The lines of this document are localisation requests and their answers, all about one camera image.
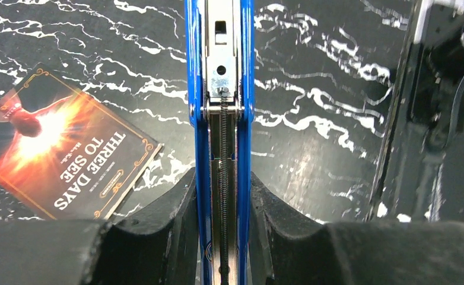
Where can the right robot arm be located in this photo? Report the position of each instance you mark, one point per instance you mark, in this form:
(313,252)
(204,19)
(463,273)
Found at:
(425,116)

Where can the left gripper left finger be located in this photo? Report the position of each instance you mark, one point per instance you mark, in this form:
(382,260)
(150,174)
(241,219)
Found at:
(156,245)

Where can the three days to see book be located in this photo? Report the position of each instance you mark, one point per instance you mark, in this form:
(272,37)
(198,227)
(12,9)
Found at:
(64,154)

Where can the blue stapler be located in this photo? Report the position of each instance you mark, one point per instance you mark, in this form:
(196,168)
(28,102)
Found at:
(220,82)

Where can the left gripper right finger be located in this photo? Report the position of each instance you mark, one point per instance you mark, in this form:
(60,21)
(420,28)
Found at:
(286,247)

